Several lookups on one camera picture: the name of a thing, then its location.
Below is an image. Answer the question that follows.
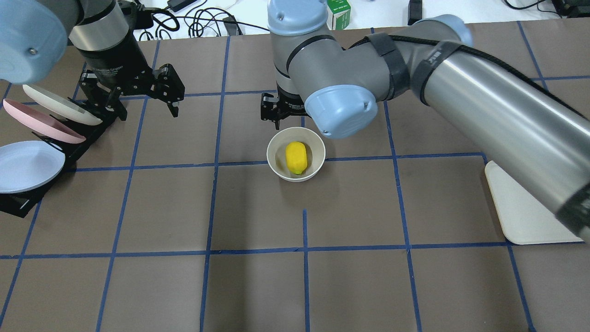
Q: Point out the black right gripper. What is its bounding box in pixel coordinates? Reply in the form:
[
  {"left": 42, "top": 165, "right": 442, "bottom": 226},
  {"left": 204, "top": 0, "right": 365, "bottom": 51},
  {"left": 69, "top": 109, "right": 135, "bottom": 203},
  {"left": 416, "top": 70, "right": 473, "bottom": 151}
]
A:
[{"left": 260, "top": 90, "right": 309, "bottom": 130}]

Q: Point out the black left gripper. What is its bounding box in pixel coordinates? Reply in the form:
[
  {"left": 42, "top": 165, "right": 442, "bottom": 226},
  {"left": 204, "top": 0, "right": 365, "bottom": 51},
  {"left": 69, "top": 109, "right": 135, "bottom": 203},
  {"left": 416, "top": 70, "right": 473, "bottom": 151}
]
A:
[{"left": 79, "top": 39, "right": 185, "bottom": 121}]

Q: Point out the white bowl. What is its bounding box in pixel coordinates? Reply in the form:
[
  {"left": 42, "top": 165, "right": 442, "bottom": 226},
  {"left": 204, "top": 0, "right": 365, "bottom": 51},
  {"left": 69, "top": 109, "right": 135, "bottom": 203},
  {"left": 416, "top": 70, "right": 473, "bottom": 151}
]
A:
[{"left": 267, "top": 127, "right": 326, "bottom": 182}]

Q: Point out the yellow lemon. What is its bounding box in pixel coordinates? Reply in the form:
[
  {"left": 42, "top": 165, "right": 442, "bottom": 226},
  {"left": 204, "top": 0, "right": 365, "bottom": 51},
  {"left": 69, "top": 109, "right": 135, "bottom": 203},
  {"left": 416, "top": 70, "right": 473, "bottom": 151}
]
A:
[{"left": 286, "top": 141, "right": 308, "bottom": 176}]

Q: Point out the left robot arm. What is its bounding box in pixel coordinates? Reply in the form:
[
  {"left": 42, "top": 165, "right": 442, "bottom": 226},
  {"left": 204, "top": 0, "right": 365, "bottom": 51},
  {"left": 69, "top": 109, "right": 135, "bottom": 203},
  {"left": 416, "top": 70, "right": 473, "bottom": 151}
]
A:
[{"left": 0, "top": 0, "right": 185, "bottom": 120}]

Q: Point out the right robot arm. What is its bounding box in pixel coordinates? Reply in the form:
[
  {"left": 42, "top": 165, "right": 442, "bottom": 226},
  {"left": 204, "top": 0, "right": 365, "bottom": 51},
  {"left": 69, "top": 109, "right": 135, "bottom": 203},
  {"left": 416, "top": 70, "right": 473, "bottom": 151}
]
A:
[{"left": 267, "top": 0, "right": 590, "bottom": 242}]

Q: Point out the beige plate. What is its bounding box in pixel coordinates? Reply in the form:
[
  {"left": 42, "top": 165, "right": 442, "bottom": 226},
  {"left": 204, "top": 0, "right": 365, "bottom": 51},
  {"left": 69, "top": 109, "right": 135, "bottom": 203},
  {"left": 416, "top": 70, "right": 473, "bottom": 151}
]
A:
[{"left": 22, "top": 84, "right": 102, "bottom": 126}]

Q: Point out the pink plate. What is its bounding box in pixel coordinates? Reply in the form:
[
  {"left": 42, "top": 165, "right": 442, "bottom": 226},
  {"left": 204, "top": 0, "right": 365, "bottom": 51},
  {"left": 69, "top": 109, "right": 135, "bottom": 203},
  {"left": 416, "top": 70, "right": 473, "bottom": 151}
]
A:
[{"left": 2, "top": 99, "right": 86, "bottom": 144}]

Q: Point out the green white box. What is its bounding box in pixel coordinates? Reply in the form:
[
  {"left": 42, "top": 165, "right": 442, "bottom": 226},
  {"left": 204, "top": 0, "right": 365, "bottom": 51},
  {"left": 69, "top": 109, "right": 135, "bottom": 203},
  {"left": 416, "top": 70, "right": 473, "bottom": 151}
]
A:
[{"left": 326, "top": 0, "right": 352, "bottom": 31}]

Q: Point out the lavender plate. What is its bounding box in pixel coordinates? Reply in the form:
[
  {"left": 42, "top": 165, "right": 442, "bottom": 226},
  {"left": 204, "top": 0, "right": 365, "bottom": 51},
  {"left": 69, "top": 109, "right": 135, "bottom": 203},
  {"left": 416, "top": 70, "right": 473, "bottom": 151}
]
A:
[{"left": 0, "top": 141, "right": 65, "bottom": 194}]

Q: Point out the black dish rack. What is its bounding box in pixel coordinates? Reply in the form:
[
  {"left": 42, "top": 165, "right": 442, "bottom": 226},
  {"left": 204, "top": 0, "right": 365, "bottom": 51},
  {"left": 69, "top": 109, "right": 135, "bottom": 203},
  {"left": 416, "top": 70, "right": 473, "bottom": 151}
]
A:
[{"left": 0, "top": 69, "right": 125, "bottom": 218}]

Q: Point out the black power adapter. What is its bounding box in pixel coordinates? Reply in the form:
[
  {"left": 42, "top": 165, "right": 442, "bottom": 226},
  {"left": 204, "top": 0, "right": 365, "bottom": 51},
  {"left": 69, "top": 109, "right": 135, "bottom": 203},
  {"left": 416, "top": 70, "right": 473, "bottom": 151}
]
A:
[{"left": 407, "top": 0, "right": 423, "bottom": 26}]

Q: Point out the white rectangular tray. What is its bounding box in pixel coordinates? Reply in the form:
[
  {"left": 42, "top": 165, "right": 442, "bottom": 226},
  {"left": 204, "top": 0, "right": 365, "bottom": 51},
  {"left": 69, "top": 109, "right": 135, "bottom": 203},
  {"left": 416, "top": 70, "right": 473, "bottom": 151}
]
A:
[{"left": 484, "top": 160, "right": 583, "bottom": 244}]

